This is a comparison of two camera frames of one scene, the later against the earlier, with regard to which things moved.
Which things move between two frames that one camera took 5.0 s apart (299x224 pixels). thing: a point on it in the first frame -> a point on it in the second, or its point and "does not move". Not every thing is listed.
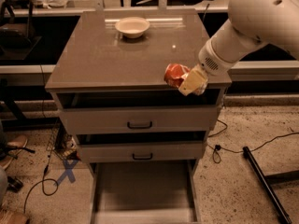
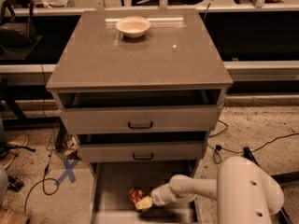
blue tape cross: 68,171 does not move
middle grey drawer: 141,147 does not move
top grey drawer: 136,112 does not move
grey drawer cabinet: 141,137 does not move
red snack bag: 174,74 -> 135,193
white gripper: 209,61 -> 158,196
